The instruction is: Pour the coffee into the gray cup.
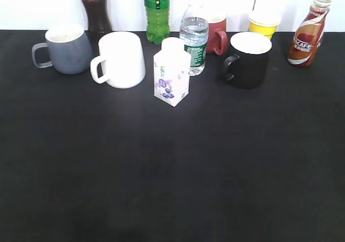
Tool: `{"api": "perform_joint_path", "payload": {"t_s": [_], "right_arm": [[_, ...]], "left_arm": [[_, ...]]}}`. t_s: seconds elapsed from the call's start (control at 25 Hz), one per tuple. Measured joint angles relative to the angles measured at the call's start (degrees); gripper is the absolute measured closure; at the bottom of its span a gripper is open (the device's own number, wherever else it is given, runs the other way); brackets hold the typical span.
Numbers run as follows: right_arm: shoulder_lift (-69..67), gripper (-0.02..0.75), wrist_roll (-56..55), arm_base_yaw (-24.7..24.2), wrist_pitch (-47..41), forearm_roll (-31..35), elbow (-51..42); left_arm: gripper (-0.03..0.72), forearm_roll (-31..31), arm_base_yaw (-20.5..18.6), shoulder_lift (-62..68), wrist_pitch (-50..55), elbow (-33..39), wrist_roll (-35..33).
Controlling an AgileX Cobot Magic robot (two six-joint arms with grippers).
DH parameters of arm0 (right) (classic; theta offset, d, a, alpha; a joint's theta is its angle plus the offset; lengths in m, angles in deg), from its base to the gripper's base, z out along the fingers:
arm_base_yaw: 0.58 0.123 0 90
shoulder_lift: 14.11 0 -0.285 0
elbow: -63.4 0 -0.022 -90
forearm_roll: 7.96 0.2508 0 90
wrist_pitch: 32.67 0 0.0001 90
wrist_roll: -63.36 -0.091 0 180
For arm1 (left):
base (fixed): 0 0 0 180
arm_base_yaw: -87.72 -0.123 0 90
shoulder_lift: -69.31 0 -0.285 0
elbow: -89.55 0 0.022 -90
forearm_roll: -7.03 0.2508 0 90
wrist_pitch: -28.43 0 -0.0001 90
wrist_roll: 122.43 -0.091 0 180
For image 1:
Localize grey ceramic mug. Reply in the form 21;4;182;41
31;23;94;75

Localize green sprite bottle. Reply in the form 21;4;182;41
144;0;170;44

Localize dark cola bottle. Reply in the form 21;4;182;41
81;0;113;43

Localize yellow paper cup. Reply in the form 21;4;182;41
248;10;281;40

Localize clear water bottle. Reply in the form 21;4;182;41
180;0;209;76

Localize black ceramic mug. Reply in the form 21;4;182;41
220;32;272;89

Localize white purple milk carton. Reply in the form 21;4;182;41
153;37;191;107

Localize red ceramic mug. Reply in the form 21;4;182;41
206;11;229;56

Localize white ceramic mug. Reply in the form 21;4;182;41
90;31;146;89

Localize brown nescafe coffee bottle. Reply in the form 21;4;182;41
287;0;332;67

